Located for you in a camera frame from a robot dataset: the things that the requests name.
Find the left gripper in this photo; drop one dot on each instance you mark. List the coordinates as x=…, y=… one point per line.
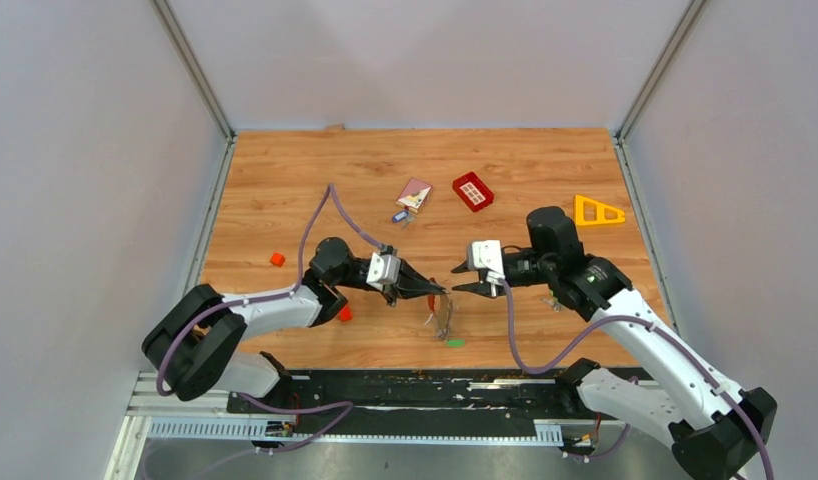
x=411, y=284

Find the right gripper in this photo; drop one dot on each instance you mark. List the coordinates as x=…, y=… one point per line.
x=484, y=288

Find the small orange red cube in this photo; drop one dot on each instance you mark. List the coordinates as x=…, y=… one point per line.
x=277, y=259

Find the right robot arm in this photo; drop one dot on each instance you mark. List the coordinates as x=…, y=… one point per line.
x=712, y=425

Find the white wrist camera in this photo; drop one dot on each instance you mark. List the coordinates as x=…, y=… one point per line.
x=484, y=252
x=383, y=271

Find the yellow triangular brick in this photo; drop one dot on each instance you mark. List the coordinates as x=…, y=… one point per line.
x=589, y=212

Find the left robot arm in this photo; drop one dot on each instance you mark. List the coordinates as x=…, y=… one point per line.
x=195, y=346

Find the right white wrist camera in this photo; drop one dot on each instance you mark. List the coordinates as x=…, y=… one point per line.
x=484, y=252

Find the red rectangular block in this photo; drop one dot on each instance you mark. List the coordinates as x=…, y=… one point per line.
x=345, y=314

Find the blue tag key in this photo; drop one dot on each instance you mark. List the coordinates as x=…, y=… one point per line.
x=403, y=218

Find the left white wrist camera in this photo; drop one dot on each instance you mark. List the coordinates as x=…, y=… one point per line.
x=383, y=271

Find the playing card box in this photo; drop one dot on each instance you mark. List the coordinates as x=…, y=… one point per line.
x=414, y=195

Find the red window brick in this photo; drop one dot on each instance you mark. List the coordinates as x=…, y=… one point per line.
x=472, y=191

